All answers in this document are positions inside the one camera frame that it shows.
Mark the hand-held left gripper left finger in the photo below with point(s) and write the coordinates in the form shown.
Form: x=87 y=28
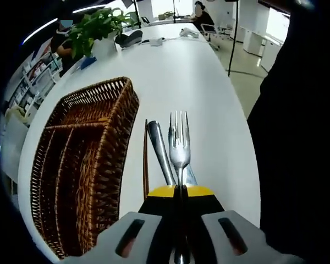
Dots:
x=121 y=242

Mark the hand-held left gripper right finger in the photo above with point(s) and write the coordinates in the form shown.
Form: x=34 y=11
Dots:
x=236 y=242

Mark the silver metal fork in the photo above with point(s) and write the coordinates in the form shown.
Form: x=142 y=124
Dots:
x=191 y=176

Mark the wooden chopstick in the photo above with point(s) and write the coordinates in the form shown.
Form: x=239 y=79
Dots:
x=146 y=165

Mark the brown wicker storage tray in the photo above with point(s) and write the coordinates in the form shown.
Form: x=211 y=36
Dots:
x=71 y=165

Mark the steel table knife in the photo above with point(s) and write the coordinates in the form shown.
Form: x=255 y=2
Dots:
x=159 y=148

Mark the steel fork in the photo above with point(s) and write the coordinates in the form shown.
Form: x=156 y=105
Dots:
x=179 y=154

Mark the white storage shelves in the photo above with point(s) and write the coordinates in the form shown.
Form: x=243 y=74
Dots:
x=35 y=77

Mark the person's dark clothed body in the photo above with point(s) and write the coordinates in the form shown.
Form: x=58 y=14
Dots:
x=299 y=137

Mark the blue flat object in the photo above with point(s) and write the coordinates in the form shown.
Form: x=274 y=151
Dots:
x=88 y=62

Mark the black light stand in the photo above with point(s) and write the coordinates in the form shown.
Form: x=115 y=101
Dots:
x=232 y=55

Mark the black remote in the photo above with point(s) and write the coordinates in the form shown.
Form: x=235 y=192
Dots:
x=145 y=41

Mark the dark grey curved device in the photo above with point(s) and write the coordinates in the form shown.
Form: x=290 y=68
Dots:
x=129 y=38

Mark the white charger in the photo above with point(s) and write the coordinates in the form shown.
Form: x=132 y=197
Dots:
x=156 y=41

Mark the white office chair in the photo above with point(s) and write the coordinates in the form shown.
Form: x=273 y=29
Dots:
x=210 y=33

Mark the green potted plant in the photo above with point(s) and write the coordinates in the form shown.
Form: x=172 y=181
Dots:
x=99 y=27

